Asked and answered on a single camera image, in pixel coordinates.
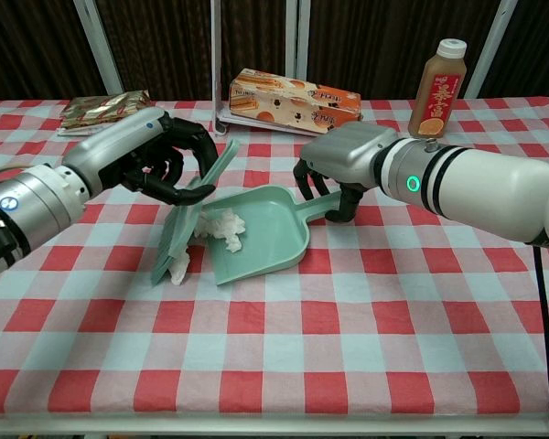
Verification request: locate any gold foil snack package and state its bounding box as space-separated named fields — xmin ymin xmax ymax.
xmin=59 ymin=90 xmax=153 ymax=134

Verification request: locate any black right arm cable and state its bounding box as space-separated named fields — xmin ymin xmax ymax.
xmin=533 ymin=244 xmax=549 ymax=439

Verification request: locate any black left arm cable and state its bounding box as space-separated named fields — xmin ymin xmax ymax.
xmin=0 ymin=208 xmax=31 ymax=272

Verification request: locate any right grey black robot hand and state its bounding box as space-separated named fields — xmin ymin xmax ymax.
xmin=292 ymin=121 xmax=398 ymax=224

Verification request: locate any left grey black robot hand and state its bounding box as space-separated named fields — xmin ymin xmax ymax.
xmin=62 ymin=106 xmax=220 ymax=207

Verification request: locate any white L-shaped metal bracket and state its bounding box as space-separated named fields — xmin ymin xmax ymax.
xmin=209 ymin=0 xmax=330 ymax=138

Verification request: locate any white vertical frame bar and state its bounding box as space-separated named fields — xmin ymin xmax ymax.
xmin=285 ymin=0 xmax=310 ymax=80

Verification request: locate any orange biscuit box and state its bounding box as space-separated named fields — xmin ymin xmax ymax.
xmin=229 ymin=68 xmax=363 ymax=139

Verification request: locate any brown juice bottle white cap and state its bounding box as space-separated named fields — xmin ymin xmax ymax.
xmin=407 ymin=38 xmax=468 ymax=139

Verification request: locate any red white checkered tablecloth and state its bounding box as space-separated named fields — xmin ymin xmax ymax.
xmin=0 ymin=97 xmax=549 ymax=421

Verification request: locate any dark brown curtain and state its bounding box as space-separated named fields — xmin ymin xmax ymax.
xmin=0 ymin=0 xmax=549 ymax=105

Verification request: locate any green plastic dustpan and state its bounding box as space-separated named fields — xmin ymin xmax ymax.
xmin=199 ymin=185 xmax=344 ymax=287

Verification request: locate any green plastic hand brush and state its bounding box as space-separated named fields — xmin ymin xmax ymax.
xmin=150 ymin=139 xmax=242 ymax=287

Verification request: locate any white slanted frame bar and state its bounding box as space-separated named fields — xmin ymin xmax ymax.
xmin=465 ymin=0 xmax=519 ymax=99
xmin=71 ymin=0 xmax=124 ymax=95

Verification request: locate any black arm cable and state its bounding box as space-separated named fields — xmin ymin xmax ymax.
xmin=0 ymin=208 xmax=31 ymax=272
xmin=533 ymin=244 xmax=549 ymax=439

